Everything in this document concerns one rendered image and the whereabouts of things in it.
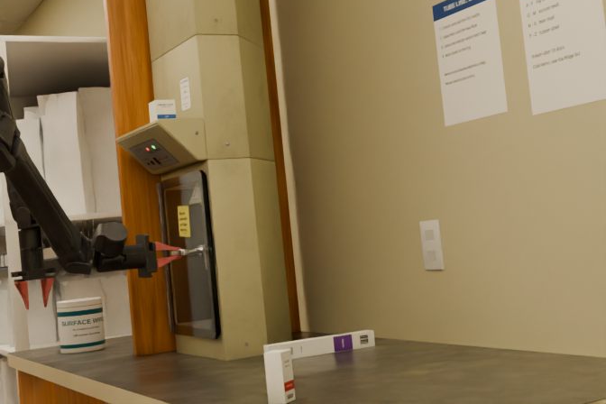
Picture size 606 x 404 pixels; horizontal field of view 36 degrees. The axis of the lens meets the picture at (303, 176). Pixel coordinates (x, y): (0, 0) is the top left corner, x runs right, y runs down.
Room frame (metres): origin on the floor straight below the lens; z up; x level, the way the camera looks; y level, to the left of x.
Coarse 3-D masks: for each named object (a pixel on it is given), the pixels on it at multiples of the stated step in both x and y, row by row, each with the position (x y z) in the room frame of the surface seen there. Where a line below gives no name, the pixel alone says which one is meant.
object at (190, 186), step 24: (168, 192) 2.40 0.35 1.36; (192, 192) 2.25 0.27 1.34; (168, 216) 2.42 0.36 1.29; (192, 216) 2.26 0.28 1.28; (168, 240) 2.43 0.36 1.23; (192, 240) 2.28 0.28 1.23; (168, 264) 2.44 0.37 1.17; (192, 264) 2.29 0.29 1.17; (192, 288) 2.30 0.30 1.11; (192, 312) 2.32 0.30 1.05; (216, 312) 2.20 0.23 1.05; (216, 336) 2.20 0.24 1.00
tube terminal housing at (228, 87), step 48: (192, 48) 2.22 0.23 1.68; (240, 48) 2.25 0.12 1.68; (192, 96) 2.24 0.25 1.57; (240, 96) 2.24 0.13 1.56; (240, 144) 2.24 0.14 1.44; (240, 192) 2.23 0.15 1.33; (240, 240) 2.22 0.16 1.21; (240, 288) 2.22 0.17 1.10; (192, 336) 2.37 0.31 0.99; (240, 336) 2.21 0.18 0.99; (288, 336) 2.40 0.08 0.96
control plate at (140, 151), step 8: (144, 144) 2.30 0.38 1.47; (152, 144) 2.27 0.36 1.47; (160, 144) 2.24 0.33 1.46; (136, 152) 2.39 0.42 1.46; (144, 152) 2.35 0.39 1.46; (152, 152) 2.32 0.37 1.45; (160, 152) 2.29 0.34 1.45; (168, 152) 2.25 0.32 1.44; (144, 160) 2.40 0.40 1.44; (152, 160) 2.36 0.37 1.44; (168, 160) 2.29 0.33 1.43; (176, 160) 2.26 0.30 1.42; (152, 168) 2.41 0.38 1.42; (160, 168) 2.38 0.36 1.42
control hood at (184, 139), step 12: (156, 120) 2.15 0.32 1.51; (168, 120) 2.15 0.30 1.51; (180, 120) 2.16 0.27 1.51; (192, 120) 2.18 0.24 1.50; (132, 132) 2.30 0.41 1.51; (144, 132) 2.23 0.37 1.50; (156, 132) 2.19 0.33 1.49; (168, 132) 2.15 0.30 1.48; (180, 132) 2.16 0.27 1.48; (192, 132) 2.18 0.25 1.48; (204, 132) 2.20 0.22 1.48; (120, 144) 2.41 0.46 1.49; (132, 144) 2.36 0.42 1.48; (168, 144) 2.21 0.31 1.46; (180, 144) 2.17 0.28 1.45; (192, 144) 2.18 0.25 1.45; (204, 144) 2.19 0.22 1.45; (180, 156) 2.23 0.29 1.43; (192, 156) 2.18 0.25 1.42; (204, 156) 2.19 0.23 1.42; (168, 168) 2.34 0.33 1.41
